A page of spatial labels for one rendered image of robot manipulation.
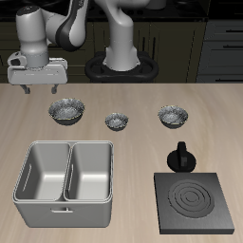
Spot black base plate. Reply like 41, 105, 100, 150
84, 50, 159, 81

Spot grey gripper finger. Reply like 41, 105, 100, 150
19, 84, 31, 95
50, 83, 60, 95

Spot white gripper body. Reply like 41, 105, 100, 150
7, 57, 68, 85

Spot black stove knob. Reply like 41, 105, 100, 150
166, 140, 197, 174

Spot large grey bowl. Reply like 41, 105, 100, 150
47, 97, 86, 126

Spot dark grey stove plate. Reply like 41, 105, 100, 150
153, 172, 235, 235

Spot dark kitchen cupboards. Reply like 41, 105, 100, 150
0, 0, 243, 84

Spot small grey bowl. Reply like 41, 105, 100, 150
104, 112, 130, 132

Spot white two-bin basket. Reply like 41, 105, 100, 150
11, 140, 115, 229

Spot medium grey bowl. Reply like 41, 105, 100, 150
157, 104, 190, 130

